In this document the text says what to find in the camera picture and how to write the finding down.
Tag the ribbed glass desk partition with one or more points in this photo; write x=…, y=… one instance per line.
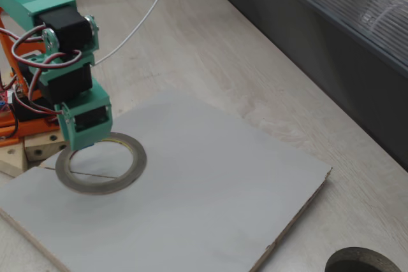
x=318, y=14

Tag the grey-topped chipboard panel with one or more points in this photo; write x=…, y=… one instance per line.
x=207, y=173

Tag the red controller circuit board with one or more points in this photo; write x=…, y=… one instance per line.
x=4, y=100

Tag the green gripper with servo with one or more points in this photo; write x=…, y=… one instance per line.
x=90, y=120

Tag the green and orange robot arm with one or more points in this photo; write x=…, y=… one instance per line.
x=60, y=30

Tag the small wooden block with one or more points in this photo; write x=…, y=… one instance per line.
x=12, y=161

